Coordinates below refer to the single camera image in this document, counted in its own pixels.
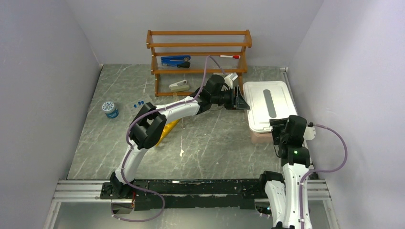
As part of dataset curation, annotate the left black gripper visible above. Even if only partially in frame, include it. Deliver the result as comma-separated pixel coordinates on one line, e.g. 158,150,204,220
212,87,251,111

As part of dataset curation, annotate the white plastic lid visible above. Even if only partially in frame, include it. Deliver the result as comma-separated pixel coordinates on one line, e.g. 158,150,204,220
243,81,297,133

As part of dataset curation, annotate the yellow test tube rack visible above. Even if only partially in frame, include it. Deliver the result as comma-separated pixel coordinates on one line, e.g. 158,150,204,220
156,119,180,146

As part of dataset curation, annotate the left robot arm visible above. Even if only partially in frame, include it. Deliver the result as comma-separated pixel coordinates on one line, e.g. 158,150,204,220
110,73,250,198

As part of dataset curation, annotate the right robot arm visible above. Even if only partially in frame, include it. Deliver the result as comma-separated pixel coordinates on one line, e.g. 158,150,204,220
257,115,313,229

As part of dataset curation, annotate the pink plastic bin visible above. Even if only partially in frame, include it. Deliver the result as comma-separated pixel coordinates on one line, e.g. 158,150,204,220
249,128,273,144

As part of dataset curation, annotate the white green box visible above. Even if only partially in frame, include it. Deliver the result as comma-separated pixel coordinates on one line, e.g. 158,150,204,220
213,73,226,78

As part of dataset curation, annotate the red white marker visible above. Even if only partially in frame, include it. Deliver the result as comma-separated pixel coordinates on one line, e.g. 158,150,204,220
219,55,241,59

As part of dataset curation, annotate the white stapler on block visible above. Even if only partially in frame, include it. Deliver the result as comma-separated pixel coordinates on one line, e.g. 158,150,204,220
169,80,190,92

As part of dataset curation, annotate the large clear glass tube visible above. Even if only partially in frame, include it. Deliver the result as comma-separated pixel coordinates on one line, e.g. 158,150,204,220
172,93,179,102

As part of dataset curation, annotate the blue black clamp tool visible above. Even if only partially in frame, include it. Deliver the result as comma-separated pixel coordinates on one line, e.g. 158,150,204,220
160,55,191,69

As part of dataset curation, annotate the wooden shelf rack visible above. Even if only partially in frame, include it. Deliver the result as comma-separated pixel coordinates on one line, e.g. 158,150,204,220
146,30,253,97

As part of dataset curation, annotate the clear well plate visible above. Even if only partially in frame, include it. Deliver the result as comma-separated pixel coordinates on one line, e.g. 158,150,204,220
127,94,156,117

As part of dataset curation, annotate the blue white tape roll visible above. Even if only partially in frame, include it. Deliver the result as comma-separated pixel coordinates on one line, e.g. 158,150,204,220
102,101,119,119

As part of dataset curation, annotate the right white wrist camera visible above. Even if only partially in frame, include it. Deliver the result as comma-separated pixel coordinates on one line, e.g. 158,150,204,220
304,122,316,141

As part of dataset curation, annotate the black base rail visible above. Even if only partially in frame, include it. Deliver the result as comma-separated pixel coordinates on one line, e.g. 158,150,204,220
99,179,268,211

